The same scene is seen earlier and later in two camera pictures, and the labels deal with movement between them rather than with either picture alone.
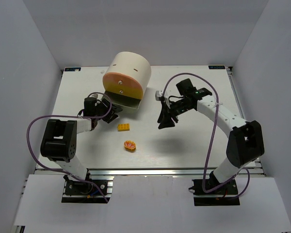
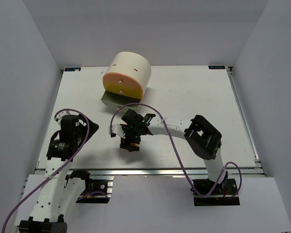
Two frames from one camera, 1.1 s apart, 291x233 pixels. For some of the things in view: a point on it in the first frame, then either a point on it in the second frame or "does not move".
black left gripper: (107, 112) -> (88, 127)
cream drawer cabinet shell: (132, 64) does not move
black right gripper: (168, 110) -> (130, 137)
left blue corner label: (74, 69) does not move
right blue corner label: (217, 67) does not move
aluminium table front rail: (56, 172) does not move
